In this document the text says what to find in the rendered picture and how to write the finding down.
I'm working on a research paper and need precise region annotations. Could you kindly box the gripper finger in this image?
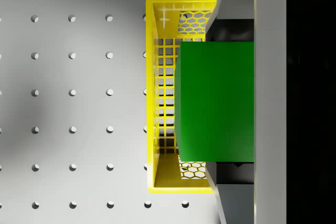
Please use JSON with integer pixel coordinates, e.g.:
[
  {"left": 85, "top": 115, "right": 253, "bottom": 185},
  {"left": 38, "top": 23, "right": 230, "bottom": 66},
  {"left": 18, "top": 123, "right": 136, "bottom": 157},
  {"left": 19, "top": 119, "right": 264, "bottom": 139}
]
[
  {"left": 204, "top": 161, "right": 255, "bottom": 224},
  {"left": 204, "top": 0, "right": 255, "bottom": 42}
]

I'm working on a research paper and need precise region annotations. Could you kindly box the green cube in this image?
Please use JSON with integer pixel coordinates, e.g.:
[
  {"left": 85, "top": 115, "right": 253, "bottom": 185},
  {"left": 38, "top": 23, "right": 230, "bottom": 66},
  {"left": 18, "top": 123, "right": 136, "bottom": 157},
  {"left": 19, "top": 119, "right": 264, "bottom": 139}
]
[{"left": 174, "top": 41, "right": 255, "bottom": 163}]

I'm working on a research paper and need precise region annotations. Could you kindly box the yellow basket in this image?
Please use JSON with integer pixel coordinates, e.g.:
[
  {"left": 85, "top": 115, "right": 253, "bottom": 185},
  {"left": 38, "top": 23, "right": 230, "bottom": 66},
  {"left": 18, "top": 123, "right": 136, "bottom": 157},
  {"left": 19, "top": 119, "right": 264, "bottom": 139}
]
[{"left": 145, "top": 0, "right": 218, "bottom": 194}]

